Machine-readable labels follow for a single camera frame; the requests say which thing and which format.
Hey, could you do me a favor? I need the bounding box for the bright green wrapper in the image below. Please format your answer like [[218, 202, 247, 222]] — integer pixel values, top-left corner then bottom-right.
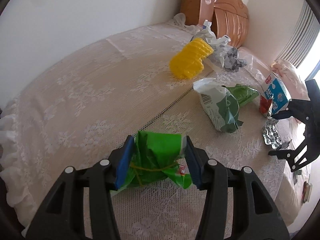
[[111, 131, 192, 196]]

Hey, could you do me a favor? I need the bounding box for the blue white milk carton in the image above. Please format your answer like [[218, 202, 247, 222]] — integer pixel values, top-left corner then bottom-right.
[[261, 72, 291, 114]]

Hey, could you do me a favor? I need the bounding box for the dark green snack wrapper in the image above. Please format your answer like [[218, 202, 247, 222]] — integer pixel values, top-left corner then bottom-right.
[[226, 84, 259, 107]]

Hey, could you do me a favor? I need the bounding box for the yellow foam net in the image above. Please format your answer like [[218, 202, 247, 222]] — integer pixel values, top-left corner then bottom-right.
[[169, 38, 214, 79]]

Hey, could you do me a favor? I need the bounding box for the white paper bag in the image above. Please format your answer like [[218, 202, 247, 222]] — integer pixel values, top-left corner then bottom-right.
[[191, 20, 232, 68]]

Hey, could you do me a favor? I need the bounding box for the folded pink quilt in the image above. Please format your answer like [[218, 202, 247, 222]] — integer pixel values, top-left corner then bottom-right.
[[271, 59, 310, 100]]

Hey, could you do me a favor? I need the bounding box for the red foil wrapper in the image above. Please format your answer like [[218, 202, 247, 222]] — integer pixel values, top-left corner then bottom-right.
[[259, 95, 272, 118]]

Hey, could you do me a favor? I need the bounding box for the silver foil wrapper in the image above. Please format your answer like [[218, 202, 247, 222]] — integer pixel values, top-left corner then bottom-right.
[[262, 118, 291, 150]]

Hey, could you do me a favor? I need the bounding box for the white green snack bag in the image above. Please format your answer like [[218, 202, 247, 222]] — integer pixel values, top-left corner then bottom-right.
[[193, 78, 243, 133]]

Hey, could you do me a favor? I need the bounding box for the white lace tablecloth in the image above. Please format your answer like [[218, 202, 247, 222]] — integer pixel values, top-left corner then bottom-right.
[[1, 23, 285, 239]]

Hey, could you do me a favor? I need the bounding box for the white window radiator grille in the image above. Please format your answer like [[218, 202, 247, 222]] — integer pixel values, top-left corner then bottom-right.
[[277, 1, 319, 67]]

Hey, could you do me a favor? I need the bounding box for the crumpled newspaper ball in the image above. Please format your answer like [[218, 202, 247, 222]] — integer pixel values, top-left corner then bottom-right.
[[223, 47, 248, 72]]

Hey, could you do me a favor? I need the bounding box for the pink bed sheet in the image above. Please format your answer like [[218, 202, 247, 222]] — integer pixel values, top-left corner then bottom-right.
[[239, 47, 311, 226]]

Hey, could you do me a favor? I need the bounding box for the wooden headboard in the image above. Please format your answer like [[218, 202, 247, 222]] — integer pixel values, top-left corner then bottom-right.
[[211, 0, 249, 48]]

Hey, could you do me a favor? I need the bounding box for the wooden side panel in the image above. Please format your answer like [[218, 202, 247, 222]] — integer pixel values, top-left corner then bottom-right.
[[180, 0, 214, 25]]

